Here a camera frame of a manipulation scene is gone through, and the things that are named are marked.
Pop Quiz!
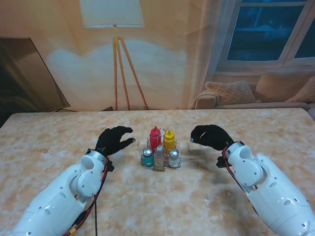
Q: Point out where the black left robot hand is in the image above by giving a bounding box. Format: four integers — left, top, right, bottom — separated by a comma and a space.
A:
94, 126, 136, 157

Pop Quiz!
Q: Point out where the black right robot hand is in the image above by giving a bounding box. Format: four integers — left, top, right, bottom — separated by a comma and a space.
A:
189, 124, 235, 151

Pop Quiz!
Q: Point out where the teal shaker with metal cap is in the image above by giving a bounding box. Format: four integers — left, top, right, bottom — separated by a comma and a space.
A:
142, 148, 154, 167

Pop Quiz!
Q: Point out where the red squeeze bottle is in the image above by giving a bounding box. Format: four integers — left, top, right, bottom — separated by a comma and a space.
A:
149, 126, 162, 151

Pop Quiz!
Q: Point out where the yellow squeeze bottle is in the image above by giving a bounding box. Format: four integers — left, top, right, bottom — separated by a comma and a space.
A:
163, 130, 176, 150

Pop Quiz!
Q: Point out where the white shaker with metal cap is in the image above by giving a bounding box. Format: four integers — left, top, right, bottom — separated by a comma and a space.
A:
168, 149, 181, 168

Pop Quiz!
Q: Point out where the clear square glass bottle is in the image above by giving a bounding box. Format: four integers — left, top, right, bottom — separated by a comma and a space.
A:
153, 145, 166, 172

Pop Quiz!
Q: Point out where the knitted beige cushion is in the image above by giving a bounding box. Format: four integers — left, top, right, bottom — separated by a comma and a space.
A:
204, 81, 257, 105

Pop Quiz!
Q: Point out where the beige sofa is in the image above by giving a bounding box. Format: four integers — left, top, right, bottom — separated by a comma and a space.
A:
194, 72, 315, 110

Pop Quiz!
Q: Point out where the dark flat television screen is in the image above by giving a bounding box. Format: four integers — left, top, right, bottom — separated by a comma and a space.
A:
0, 36, 71, 128

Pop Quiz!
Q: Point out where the tripod floor lamp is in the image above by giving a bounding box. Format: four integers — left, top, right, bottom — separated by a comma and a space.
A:
80, 0, 150, 111

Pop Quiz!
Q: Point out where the red and black right cable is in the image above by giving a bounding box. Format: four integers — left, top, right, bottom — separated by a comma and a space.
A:
220, 148, 258, 213

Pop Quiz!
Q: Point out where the red and black cable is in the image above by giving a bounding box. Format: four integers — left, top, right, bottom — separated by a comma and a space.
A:
220, 148, 258, 213
61, 164, 109, 236

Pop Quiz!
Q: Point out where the chrome wire condiment rack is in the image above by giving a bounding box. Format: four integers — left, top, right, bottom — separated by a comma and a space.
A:
140, 127, 182, 172

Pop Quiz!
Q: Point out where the red and black left cable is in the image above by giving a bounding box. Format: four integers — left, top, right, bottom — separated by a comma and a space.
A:
61, 164, 109, 236

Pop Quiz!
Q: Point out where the window with white frame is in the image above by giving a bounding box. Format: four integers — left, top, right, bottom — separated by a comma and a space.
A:
216, 0, 315, 72

